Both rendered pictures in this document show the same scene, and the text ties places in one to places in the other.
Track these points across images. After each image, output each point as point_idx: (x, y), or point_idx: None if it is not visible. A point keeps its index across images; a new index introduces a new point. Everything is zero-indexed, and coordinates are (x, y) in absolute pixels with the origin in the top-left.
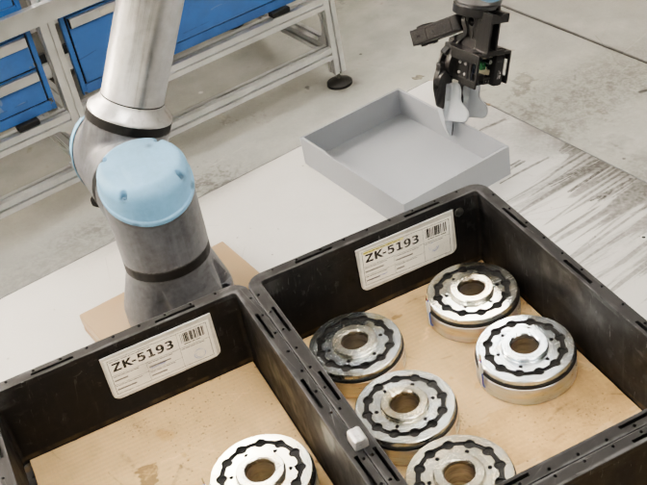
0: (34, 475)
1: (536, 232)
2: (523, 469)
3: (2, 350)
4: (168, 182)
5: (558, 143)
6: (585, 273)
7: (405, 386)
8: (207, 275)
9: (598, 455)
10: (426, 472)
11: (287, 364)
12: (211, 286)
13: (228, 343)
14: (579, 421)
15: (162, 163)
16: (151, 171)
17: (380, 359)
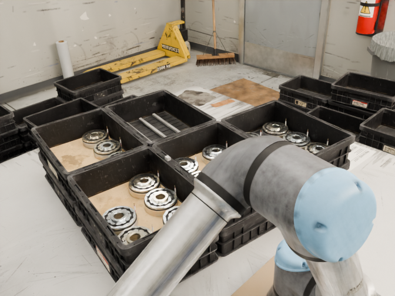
0: None
1: (103, 223)
2: (127, 197)
3: (381, 294)
4: (280, 242)
5: None
6: (90, 206)
7: (160, 200)
8: (271, 287)
9: (105, 160)
10: (153, 181)
11: (193, 176)
12: (270, 289)
13: None
14: (107, 209)
15: (290, 249)
16: None
17: (170, 212)
